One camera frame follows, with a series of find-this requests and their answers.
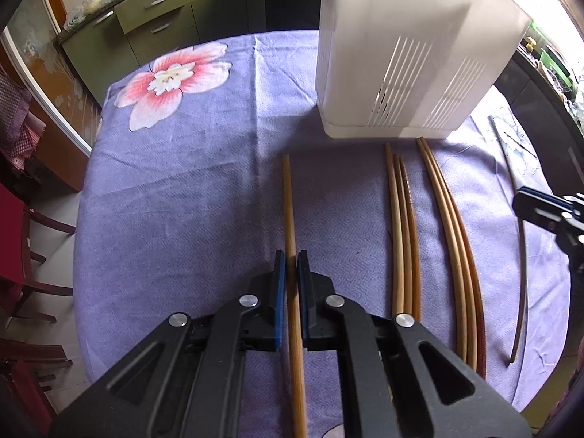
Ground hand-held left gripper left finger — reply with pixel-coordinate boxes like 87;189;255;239
50;250;287;438

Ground light bamboo chopstick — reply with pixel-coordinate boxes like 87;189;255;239
384;143;404;316
416;137;467;360
280;154;308;438
420;138;478;370
393;154;414;318

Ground red wooden chair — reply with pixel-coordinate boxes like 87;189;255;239
0;182;78;420

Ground floral frosted glass door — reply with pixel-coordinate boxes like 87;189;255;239
0;0;103;156

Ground checkered hanging cloth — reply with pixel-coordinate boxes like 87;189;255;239
0;64;46;169

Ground white slotted utensil holder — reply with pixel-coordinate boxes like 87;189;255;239
315;0;534;141

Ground three curved wooden chopsticks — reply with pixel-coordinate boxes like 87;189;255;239
424;141;487;379

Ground three wooden chopsticks group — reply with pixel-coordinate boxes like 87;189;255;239
400;156;421;319

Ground dark slender chopstick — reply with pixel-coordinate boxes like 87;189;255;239
488;115;530;366

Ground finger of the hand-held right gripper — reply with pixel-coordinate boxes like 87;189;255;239
512;187;584;274

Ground purple floral tablecloth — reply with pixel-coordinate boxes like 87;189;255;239
73;30;571;438

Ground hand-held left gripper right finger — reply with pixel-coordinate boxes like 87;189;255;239
296;251;532;438

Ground green kitchen cabinet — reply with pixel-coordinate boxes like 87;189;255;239
57;0;256;108

